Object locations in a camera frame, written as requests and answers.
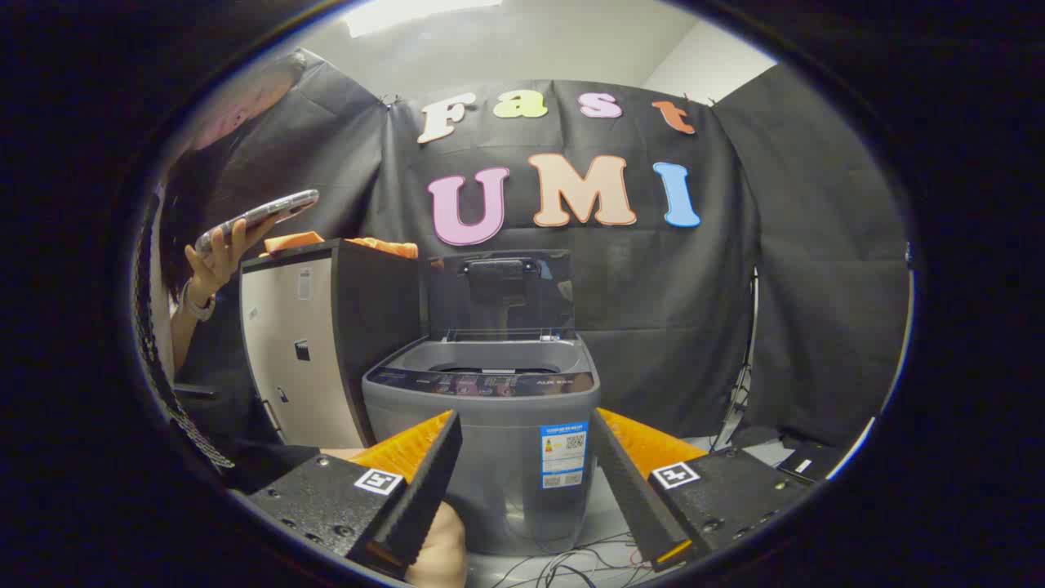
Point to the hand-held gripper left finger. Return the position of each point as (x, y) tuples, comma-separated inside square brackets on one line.
[(424, 482)]

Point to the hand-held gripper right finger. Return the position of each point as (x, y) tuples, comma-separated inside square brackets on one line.
[(629, 490)]

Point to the grey washing machine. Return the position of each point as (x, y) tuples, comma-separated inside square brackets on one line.
[(506, 457)]

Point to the dark washing machine lid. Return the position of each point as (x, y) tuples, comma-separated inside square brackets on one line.
[(539, 304)]

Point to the orange polo shirt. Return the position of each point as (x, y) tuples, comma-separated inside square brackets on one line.
[(298, 241)]

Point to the metal light stand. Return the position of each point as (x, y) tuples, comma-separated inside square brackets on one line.
[(739, 384)]

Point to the dark and beige cabinet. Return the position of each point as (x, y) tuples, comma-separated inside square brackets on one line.
[(294, 367)]

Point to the black box with white label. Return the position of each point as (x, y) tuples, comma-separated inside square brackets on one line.
[(808, 465)]

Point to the black backdrop cloth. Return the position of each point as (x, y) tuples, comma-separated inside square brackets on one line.
[(653, 286)]

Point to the smartphone in clear case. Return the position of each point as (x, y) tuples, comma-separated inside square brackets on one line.
[(261, 214)]

